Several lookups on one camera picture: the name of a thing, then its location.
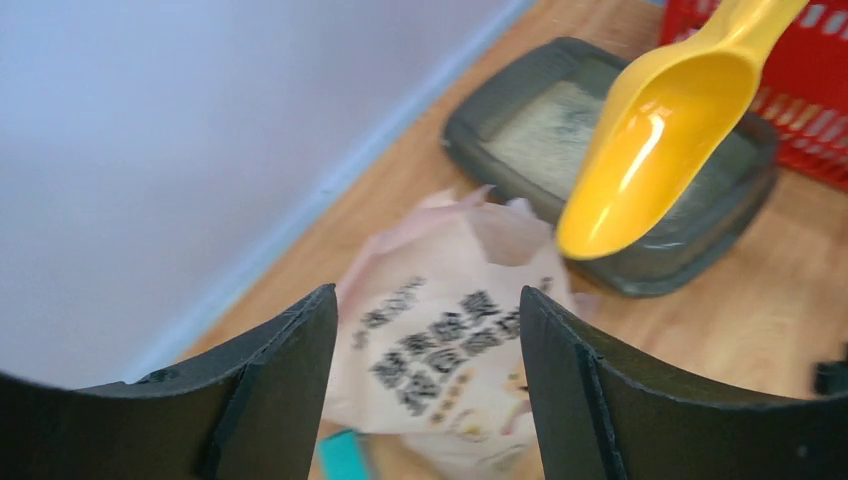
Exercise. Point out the yellow plastic scoop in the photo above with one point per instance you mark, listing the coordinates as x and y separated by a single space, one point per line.
663 117

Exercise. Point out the pink cat litter bag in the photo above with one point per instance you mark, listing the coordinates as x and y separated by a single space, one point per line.
428 348

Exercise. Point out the black bag clip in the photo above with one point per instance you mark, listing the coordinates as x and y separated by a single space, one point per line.
830 377

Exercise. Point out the grey litter box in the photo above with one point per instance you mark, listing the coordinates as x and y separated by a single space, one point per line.
525 133

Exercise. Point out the red plastic basket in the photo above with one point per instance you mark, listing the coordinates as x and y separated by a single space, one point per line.
803 93

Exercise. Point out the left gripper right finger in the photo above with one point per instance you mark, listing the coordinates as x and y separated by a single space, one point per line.
604 409

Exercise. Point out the teal box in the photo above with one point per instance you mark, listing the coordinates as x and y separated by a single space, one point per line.
344 456

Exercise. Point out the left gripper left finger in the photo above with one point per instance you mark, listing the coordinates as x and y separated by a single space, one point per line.
249 408

